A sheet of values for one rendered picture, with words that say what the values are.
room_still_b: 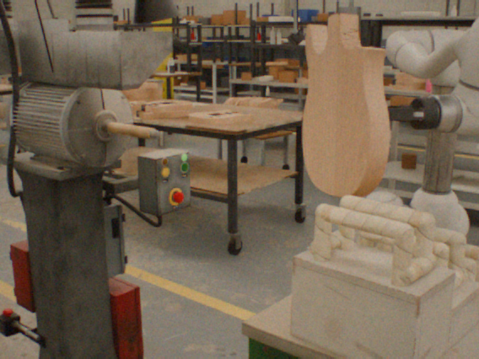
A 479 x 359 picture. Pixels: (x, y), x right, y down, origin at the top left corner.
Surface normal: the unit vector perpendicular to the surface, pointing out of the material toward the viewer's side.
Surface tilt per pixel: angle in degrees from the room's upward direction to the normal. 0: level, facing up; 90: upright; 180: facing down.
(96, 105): 83
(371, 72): 86
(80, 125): 89
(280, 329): 0
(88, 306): 90
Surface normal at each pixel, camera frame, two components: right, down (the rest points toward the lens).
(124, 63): 0.77, 0.16
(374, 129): 0.28, 0.00
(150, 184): -0.64, 0.19
